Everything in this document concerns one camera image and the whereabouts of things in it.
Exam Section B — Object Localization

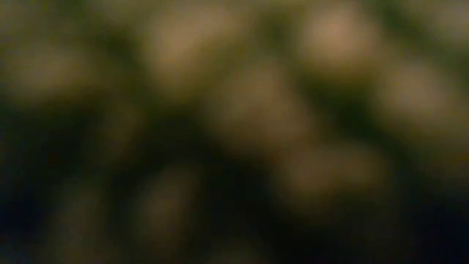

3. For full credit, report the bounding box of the green microfiber towel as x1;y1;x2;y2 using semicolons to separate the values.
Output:
0;0;469;264

